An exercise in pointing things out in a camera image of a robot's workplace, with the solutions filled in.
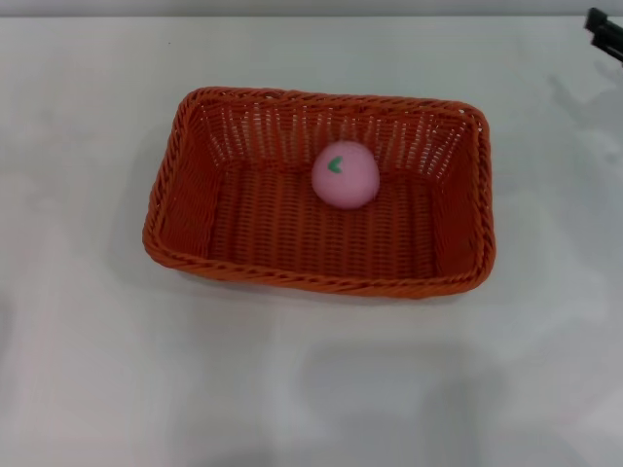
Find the pink peach toy ball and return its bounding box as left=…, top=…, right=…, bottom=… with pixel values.
left=311, top=139, right=381, bottom=211

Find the orange woven plastic basket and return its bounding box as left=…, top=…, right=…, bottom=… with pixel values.
left=141, top=86, right=499, bottom=299

